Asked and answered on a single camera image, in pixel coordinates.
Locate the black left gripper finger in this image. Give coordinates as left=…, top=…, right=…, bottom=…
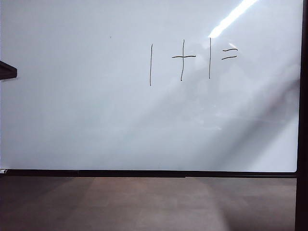
left=0, top=61, right=18, bottom=82

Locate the black whiteboard pen tray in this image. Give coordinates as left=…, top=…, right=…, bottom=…
left=0, top=169, right=187, bottom=179

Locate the white board with black frame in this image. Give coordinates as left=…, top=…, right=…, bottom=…
left=0, top=0, right=304, bottom=174

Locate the black whiteboard stand post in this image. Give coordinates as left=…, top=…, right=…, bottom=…
left=295, top=0, right=308, bottom=231

